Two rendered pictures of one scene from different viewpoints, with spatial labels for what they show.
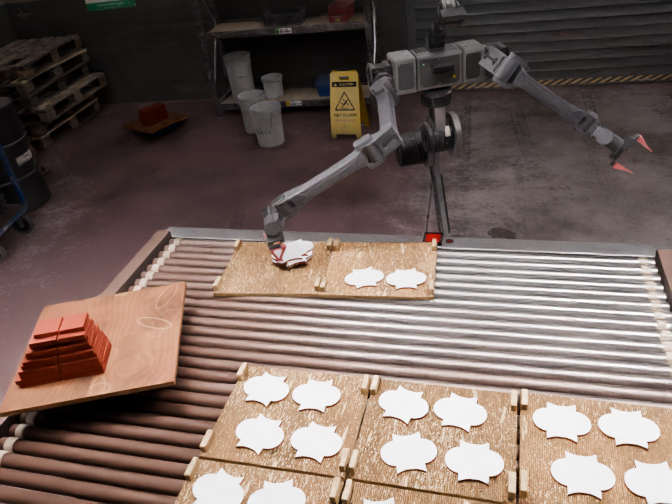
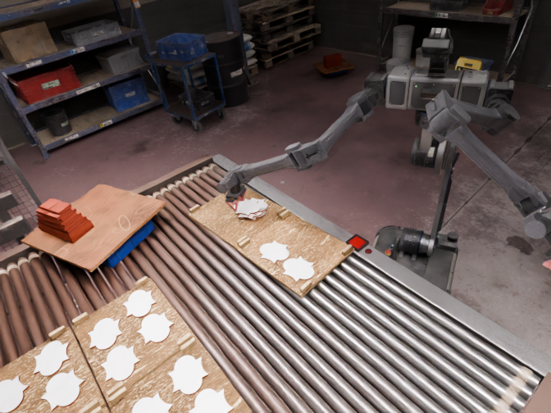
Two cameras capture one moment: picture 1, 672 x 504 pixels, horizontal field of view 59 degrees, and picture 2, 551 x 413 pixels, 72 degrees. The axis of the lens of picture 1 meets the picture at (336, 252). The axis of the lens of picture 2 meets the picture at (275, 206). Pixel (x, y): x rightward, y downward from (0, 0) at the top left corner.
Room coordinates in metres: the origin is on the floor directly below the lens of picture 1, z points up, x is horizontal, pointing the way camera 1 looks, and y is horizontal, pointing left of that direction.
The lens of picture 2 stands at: (0.85, -0.85, 2.17)
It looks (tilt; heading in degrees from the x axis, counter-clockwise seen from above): 38 degrees down; 37
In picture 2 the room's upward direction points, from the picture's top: 8 degrees counter-clockwise
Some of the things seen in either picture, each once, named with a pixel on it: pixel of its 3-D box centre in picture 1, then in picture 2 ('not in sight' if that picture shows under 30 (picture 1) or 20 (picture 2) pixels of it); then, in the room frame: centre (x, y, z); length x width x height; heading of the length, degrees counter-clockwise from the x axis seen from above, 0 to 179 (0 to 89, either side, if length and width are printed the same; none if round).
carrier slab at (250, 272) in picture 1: (276, 267); (238, 213); (1.96, 0.24, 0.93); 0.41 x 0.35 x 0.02; 77
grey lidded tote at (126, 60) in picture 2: not in sight; (120, 59); (4.10, 3.89, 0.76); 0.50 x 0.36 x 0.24; 171
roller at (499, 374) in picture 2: (385, 259); (310, 242); (1.96, -0.19, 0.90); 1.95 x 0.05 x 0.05; 72
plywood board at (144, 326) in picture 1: (103, 342); (96, 221); (1.51, 0.78, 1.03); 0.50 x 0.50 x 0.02; 4
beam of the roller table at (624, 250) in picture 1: (390, 246); (328, 232); (2.07, -0.23, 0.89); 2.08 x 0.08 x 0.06; 72
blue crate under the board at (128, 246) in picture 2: not in sight; (111, 233); (1.52, 0.71, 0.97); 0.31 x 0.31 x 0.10; 4
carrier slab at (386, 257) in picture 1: (381, 268); (294, 249); (1.86, -0.16, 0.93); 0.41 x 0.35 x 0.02; 76
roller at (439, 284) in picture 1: (378, 282); (286, 259); (1.81, -0.14, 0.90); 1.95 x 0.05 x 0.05; 72
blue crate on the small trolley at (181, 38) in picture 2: not in sight; (182, 47); (4.19, 2.72, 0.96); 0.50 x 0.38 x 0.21; 90
